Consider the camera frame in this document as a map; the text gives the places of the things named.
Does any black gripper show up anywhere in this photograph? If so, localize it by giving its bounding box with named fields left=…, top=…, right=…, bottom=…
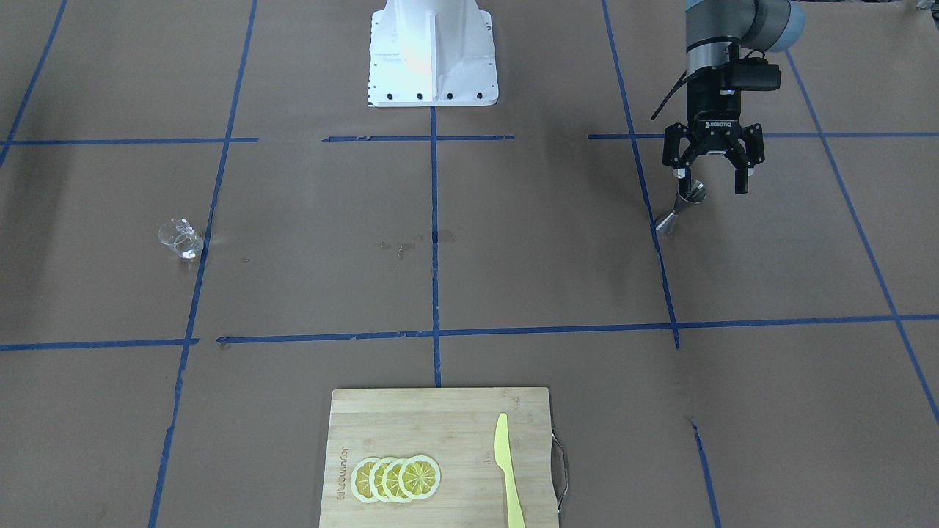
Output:
left=662, top=65, right=765, bottom=195

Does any steel double jigger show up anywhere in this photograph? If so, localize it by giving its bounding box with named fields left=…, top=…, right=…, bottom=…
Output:
left=655, top=177, right=706, bottom=235

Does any clear glass measuring cup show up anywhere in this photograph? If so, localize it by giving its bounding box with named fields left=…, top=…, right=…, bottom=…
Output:
left=158, top=218, right=204, bottom=260

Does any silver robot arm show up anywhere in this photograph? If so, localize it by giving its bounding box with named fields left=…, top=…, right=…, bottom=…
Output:
left=662, top=1, right=807, bottom=204

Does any yellow plastic knife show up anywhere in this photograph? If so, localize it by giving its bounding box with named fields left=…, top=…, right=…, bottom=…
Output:
left=494, top=412, right=526, bottom=527

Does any bamboo cutting board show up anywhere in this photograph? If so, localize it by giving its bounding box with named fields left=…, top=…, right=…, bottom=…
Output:
left=318, top=387, right=560, bottom=527

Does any lemon slice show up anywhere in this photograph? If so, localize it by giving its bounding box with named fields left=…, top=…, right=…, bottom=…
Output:
left=398, top=455, right=442, bottom=500
left=351, top=457, right=380, bottom=504
left=367, top=457, right=396, bottom=502
left=380, top=458, right=412, bottom=504

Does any camera black cable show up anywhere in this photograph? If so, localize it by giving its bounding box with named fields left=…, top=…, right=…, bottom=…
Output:
left=651, top=70, right=689, bottom=122

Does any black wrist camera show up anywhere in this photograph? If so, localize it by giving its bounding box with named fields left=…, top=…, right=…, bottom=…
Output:
left=727, top=57, right=782, bottom=92

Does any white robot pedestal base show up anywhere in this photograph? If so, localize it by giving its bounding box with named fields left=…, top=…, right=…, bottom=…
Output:
left=367, top=1, right=500, bottom=108

